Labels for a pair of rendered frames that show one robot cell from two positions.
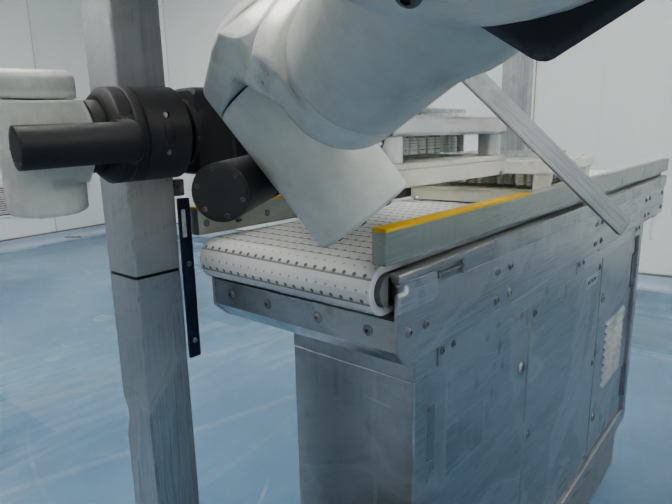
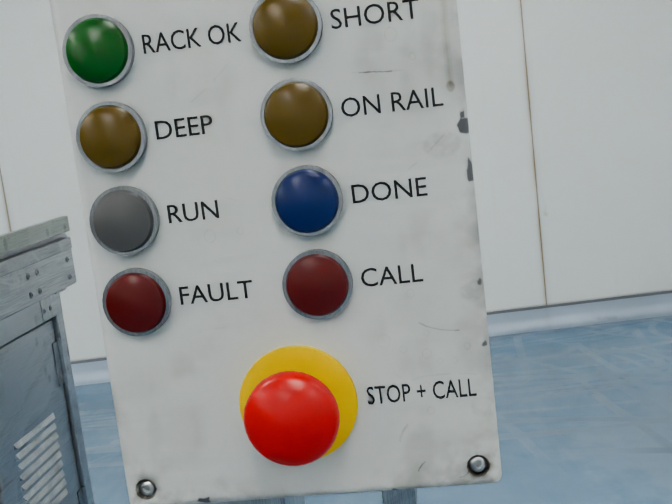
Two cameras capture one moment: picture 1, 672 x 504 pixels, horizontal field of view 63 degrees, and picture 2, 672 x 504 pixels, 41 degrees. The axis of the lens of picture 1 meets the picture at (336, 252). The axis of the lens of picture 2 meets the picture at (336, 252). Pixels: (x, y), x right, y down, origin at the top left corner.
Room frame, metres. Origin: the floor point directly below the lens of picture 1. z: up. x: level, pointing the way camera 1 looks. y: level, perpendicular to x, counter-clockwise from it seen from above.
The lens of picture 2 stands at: (-0.42, -0.31, 1.06)
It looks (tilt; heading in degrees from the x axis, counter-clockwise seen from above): 8 degrees down; 327
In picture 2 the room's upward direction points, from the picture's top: 7 degrees counter-clockwise
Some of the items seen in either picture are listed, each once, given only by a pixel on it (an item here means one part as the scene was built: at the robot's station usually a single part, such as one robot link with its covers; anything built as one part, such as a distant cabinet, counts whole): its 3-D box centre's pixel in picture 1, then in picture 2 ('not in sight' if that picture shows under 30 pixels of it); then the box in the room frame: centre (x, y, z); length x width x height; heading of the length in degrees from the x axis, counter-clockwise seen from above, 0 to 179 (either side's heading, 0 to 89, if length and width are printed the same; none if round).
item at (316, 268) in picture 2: not in sight; (317, 285); (-0.10, -0.51, 0.99); 0.03 x 0.01 x 0.03; 50
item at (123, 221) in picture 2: not in sight; (123, 221); (-0.05, -0.45, 1.03); 0.03 x 0.01 x 0.03; 50
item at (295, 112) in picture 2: not in sight; (296, 114); (-0.10, -0.51, 1.07); 0.03 x 0.01 x 0.03; 50
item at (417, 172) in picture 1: (369, 166); not in sight; (0.69, -0.04, 0.97); 0.24 x 0.24 x 0.02; 48
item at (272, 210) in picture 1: (456, 179); not in sight; (1.16, -0.26, 0.91); 1.32 x 0.02 x 0.03; 140
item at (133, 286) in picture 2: not in sight; (135, 302); (-0.05, -0.45, 0.99); 0.03 x 0.01 x 0.03; 50
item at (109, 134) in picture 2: not in sight; (110, 137); (-0.05, -0.45, 1.07); 0.03 x 0.01 x 0.03; 50
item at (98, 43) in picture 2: not in sight; (96, 50); (-0.05, -0.45, 1.10); 0.03 x 0.01 x 0.03; 50
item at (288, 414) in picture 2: not in sight; (296, 408); (-0.09, -0.49, 0.94); 0.04 x 0.04 x 0.04; 50
